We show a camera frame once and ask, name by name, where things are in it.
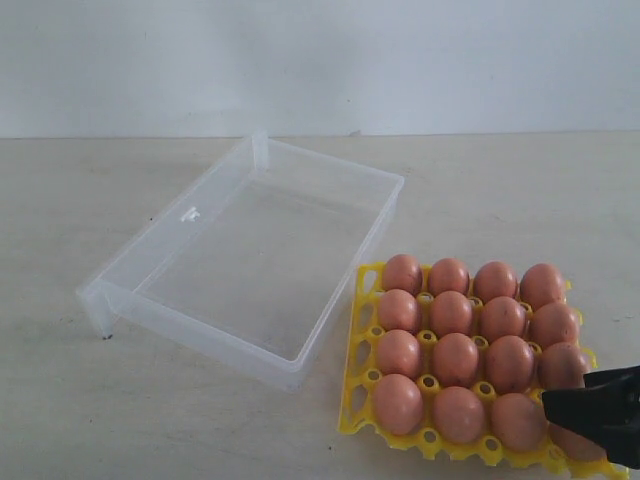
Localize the brown egg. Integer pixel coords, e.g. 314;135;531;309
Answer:
429;291;473;338
473;261;518;303
549;423;606;462
538;342;590;390
377;289;422;334
529;301;581;350
479;296;526;343
427;257;470;296
491;393;548;453
520;263;566;311
375;329;422;379
485;335;535;395
431;333;479;387
372;374;424;435
381;253;423;296

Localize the brown egg back top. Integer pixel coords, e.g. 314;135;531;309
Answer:
491;393;548;453

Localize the brown egg corner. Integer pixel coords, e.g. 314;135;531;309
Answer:
432;386;485;444

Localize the yellow plastic egg tray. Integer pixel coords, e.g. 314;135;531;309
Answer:
338;262;630;479

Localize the clear plastic box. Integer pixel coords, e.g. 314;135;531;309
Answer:
77;131;404;391

